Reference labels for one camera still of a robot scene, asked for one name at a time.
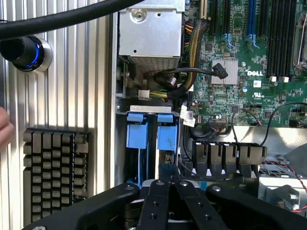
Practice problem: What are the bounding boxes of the silver power supply box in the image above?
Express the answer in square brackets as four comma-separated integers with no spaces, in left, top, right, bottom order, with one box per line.
[118,0,186,73]

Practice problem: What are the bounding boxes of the beige expansion slot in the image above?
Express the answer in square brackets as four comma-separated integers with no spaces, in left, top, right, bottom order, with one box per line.
[200,0,208,20]

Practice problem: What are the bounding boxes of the CPU socket with metal frame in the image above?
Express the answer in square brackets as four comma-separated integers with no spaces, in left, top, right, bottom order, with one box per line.
[292,18,307,78]

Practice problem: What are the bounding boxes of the blue disk carrier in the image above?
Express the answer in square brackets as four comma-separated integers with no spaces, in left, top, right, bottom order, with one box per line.
[156,113,178,151]

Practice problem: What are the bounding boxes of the black keyboard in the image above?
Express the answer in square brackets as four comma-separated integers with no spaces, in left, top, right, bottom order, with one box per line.
[22,127,91,224]

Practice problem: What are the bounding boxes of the red and black wire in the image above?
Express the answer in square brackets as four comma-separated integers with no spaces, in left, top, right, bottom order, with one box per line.
[263,160,307,213]

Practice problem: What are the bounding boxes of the black RAM slots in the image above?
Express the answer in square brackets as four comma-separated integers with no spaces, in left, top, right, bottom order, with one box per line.
[257,0,297,78]

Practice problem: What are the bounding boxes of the braided power wire bundle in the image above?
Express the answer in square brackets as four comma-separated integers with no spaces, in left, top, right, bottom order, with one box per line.
[167,19,210,103]

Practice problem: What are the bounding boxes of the silver chipset heatsink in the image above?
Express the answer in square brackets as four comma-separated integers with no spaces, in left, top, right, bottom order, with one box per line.
[211,57,239,85]

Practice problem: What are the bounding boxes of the open grey PC case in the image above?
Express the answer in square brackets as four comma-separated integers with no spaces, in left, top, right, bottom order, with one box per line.
[107,0,307,230]

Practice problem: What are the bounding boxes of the thick black hose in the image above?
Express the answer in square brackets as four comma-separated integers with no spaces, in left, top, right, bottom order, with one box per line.
[0,0,146,41]

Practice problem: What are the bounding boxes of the white power connector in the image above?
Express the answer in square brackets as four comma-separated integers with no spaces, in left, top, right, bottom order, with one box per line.
[138,89,151,100]

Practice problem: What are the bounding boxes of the person's bare hand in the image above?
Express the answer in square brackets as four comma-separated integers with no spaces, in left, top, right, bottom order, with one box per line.
[0,106,15,150]

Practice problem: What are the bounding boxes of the thin black wire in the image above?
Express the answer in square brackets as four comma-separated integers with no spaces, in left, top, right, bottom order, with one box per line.
[260,102,307,147]
[231,107,262,145]

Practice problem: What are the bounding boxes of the black data wire with plug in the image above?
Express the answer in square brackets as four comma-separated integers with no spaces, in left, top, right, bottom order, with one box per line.
[153,63,228,85]

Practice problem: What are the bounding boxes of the blue RAM slot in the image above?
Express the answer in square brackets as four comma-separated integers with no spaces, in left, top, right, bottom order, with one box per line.
[246,0,256,36]

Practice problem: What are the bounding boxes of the white label tags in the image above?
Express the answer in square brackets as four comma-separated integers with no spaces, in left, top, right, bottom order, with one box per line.
[179,104,196,128]

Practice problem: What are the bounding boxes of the green Dell motherboard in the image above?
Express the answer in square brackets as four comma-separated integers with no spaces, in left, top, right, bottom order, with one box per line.
[182,0,307,128]

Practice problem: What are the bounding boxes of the blue drive bay latches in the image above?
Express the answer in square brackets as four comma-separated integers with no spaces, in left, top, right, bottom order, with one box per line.
[125,112,150,150]

